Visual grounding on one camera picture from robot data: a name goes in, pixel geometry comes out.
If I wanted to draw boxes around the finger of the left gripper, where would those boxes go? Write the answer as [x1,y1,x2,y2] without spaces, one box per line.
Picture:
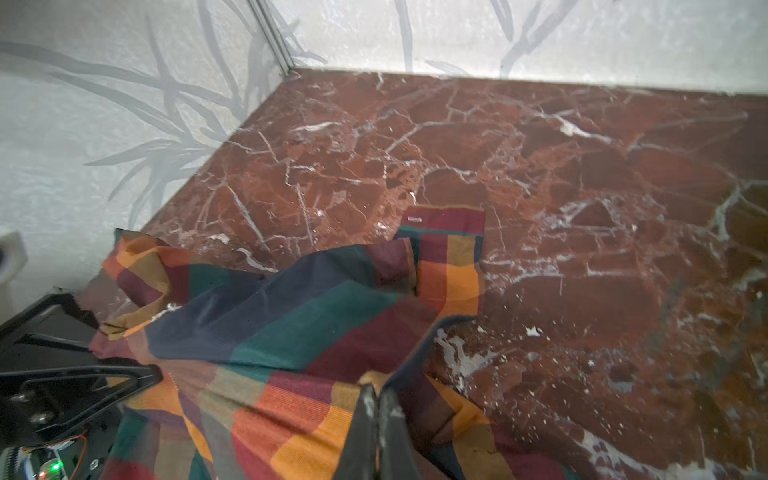
[1,365,163,447]
[1,292,98,351]

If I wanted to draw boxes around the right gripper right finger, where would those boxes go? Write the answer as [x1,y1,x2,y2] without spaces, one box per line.
[377,389,422,480]

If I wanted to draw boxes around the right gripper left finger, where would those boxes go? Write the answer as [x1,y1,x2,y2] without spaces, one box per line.
[332,384,378,480]

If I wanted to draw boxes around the multicolour plaid shirt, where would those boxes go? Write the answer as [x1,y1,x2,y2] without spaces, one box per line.
[90,206,570,479]

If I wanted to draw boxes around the aluminium frame bars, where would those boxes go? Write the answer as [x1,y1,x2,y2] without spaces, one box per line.
[248,0,295,76]

